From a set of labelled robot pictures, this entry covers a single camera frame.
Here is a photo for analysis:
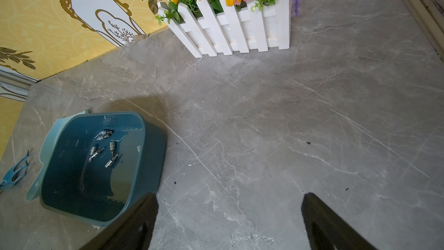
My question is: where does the chrome bit with brown tip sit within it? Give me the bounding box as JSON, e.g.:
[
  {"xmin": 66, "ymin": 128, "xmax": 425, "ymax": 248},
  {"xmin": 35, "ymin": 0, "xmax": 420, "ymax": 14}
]
[{"xmin": 101, "ymin": 129, "xmax": 114, "ymax": 135}]

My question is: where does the chrome bit dark square socket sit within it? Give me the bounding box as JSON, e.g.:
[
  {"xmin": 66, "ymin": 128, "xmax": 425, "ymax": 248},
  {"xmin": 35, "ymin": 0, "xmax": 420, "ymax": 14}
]
[{"xmin": 90, "ymin": 147, "xmax": 105, "ymax": 160}]

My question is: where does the teal plastic storage box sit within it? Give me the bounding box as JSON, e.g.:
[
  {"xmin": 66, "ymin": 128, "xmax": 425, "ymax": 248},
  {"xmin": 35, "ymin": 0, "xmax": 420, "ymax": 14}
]
[{"xmin": 40, "ymin": 112, "xmax": 167, "ymax": 226}]

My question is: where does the chrome bit fluted tip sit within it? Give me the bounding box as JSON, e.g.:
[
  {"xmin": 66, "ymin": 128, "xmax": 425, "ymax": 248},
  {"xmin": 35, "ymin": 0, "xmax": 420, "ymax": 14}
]
[{"xmin": 95, "ymin": 133, "xmax": 111, "ymax": 141}]

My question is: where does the blue rake yellow handle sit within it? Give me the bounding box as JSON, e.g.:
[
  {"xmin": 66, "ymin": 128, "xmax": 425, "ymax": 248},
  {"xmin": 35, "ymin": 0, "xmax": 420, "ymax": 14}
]
[{"xmin": 1, "ymin": 150, "xmax": 30, "ymax": 192}]

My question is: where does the white fence flower box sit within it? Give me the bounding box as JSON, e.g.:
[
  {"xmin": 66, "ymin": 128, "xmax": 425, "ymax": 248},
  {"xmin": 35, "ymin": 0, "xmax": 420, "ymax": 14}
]
[{"xmin": 155, "ymin": 0, "xmax": 301, "ymax": 58}]

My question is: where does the chrome phillips bit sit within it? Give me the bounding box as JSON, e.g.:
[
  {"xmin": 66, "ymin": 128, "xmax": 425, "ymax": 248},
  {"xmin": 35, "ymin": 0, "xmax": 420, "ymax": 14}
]
[{"xmin": 105, "ymin": 154, "xmax": 119, "ymax": 168}]

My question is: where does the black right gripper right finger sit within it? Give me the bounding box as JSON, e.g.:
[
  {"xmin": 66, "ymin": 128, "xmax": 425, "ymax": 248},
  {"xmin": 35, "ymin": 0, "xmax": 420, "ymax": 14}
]
[{"xmin": 301, "ymin": 193, "xmax": 375, "ymax": 250}]

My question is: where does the chrome bit slim tip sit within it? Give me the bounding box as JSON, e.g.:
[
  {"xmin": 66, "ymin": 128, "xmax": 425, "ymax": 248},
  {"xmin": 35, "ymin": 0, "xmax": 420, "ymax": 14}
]
[{"xmin": 109, "ymin": 141, "xmax": 116, "ymax": 156}]

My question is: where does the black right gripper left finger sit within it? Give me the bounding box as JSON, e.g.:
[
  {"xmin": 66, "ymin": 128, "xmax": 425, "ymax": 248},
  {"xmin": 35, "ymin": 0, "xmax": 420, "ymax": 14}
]
[{"xmin": 81, "ymin": 193, "xmax": 159, "ymax": 250}]

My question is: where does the chrome blade bit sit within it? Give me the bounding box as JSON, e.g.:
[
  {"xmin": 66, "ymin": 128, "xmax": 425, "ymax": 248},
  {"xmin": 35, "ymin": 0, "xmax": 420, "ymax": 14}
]
[{"xmin": 89, "ymin": 146, "xmax": 97, "ymax": 159}]

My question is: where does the light blue dustpan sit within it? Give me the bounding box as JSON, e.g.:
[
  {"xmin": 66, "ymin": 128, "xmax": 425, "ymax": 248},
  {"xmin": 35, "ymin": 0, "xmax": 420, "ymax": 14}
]
[{"xmin": 25, "ymin": 109, "xmax": 89, "ymax": 202}]

